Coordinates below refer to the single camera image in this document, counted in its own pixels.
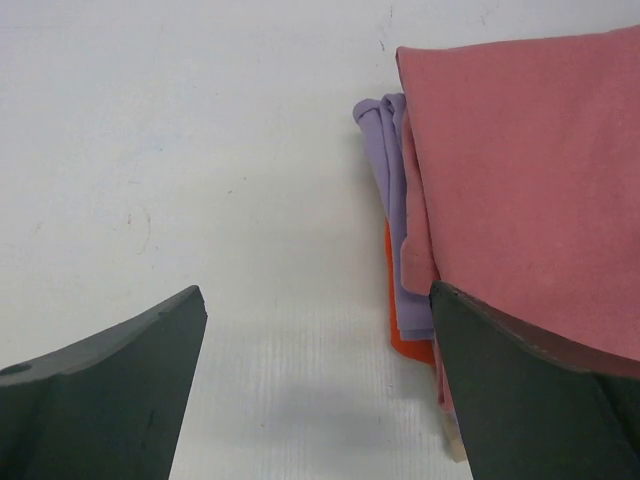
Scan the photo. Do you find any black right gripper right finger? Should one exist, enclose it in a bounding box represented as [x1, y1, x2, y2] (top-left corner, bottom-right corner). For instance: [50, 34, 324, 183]
[431, 281, 639, 480]

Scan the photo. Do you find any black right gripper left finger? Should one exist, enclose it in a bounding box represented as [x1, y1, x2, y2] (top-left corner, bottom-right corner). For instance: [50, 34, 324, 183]
[1, 285, 207, 480]

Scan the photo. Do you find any beige folded t shirt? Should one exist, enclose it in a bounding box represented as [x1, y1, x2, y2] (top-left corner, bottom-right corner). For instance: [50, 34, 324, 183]
[445, 417, 467, 463]

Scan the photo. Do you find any orange folded t shirt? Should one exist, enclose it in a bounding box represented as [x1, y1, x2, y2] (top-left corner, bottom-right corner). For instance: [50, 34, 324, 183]
[383, 219, 437, 367]

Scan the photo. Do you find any pink folded t shirt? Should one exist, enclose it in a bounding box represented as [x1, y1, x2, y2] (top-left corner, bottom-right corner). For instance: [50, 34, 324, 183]
[396, 26, 639, 359]

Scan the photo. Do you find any lavender folded t shirt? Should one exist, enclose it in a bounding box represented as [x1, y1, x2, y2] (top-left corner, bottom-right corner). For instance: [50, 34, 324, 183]
[353, 93, 434, 341]

